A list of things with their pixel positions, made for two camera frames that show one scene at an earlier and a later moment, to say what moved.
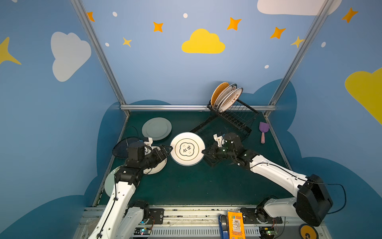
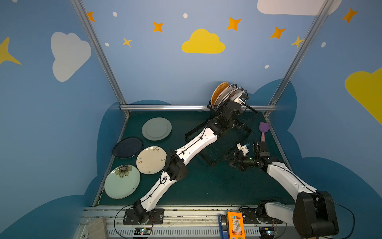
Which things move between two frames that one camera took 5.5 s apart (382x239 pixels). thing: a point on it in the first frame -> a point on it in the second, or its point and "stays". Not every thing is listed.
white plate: x=187 y=148 -> x=242 y=94
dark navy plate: x=120 y=149 stays
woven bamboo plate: x=217 y=90 stays
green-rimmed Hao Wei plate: x=229 y=89 stays
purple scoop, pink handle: x=263 y=127 stays
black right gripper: x=215 y=152 -> x=237 y=160
